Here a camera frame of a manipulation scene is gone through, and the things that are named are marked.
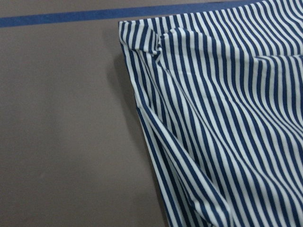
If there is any navy white striped polo shirt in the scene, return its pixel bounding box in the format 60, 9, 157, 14
119, 0, 303, 227

